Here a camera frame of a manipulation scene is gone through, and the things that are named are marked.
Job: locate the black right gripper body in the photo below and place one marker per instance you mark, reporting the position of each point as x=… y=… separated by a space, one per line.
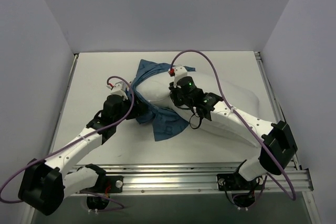
x=174 y=96

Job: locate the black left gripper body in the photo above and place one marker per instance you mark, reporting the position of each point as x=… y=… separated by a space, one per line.
x=134 y=109

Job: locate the white pillow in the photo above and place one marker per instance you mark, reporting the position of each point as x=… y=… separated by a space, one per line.
x=236 y=103

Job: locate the blue cartoon print pillowcase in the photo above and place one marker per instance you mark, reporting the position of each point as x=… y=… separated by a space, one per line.
x=166 y=123

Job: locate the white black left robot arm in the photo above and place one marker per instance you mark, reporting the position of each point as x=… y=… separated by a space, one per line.
x=47 y=182

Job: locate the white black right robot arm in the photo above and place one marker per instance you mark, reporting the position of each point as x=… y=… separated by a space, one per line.
x=276 y=140

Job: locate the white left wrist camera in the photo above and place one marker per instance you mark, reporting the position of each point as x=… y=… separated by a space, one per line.
x=119 y=89

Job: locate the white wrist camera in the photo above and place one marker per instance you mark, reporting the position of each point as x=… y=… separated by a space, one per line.
x=177 y=72
x=119 y=89

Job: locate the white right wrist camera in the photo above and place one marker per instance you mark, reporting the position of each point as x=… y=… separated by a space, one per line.
x=177 y=72

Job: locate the aluminium table edge rail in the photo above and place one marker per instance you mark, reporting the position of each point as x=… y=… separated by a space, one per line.
x=72 y=71

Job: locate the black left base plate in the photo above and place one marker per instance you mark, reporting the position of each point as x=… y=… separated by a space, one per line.
x=115 y=182

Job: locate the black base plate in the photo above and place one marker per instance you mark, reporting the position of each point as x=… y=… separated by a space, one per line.
x=235 y=182
x=115 y=182

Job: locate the aluminium front frame rail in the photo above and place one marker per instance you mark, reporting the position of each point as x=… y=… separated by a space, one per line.
x=187 y=178

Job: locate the aluminium right side rail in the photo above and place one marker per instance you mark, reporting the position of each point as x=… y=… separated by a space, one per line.
x=277 y=111

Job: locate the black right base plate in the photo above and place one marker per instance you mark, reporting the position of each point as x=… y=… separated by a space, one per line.
x=235 y=182

